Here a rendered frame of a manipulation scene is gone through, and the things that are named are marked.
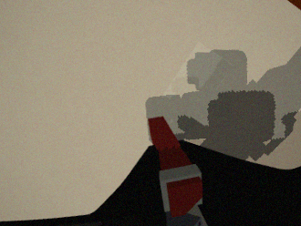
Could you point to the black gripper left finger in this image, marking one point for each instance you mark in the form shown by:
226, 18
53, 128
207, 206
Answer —
136, 202

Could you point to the dark grey sloped panel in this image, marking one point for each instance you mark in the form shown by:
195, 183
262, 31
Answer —
185, 220

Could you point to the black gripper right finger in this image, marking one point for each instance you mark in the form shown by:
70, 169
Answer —
237, 192

